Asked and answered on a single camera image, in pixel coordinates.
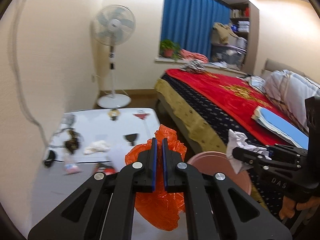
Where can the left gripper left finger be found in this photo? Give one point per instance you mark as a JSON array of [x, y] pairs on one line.
[[146, 178]]

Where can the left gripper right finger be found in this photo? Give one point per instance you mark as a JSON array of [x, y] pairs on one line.
[[173, 180]]

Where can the orange plastic bag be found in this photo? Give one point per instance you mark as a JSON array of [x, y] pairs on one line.
[[159, 208]]

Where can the black red snack packet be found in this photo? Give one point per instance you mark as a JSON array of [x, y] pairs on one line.
[[106, 168]]

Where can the white tissue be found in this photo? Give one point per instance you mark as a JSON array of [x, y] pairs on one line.
[[97, 146]]

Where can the white paper ball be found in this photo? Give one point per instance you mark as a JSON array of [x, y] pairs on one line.
[[237, 143]]

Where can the pink plastic trash bin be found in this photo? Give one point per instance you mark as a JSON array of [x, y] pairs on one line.
[[212, 162]]

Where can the person right hand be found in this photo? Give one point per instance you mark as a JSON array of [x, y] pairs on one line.
[[290, 206]]

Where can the blue white folded towel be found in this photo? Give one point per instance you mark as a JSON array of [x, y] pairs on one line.
[[280, 127]]

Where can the low folding table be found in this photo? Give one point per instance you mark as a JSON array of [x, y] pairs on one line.
[[52, 185]]

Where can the grey white table cloth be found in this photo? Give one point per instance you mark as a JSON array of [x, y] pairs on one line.
[[90, 192]]

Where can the leopard hair scrunchie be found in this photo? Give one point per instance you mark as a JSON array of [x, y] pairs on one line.
[[73, 143]]

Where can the plaid white duvet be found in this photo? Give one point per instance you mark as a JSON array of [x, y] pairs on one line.
[[288, 91]]

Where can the black hair clip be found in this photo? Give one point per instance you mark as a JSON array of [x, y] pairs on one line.
[[49, 159]]

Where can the red blanket on bed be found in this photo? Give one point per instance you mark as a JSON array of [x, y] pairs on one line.
[[225, 102]]

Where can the striped black white garment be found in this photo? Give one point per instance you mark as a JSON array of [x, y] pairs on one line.
[[193, 66]]

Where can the potted green plant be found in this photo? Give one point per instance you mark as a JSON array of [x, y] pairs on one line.
[[170, 49]]

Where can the pink clothes on sill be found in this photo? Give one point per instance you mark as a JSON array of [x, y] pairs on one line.
[[188, 55]]

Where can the transparent storage box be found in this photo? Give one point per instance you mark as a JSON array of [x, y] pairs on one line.
[[229, 56]]

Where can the white standing fan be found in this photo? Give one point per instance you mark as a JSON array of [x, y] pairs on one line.
[[113, 25]]

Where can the beige jacket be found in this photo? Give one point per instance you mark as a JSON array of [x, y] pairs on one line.
[[225, 33]]

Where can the blue window curtain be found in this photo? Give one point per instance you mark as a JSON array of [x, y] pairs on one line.
[[189, 22]]

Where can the wooden bookshelf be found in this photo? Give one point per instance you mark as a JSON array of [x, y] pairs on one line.
[[245, 16]]

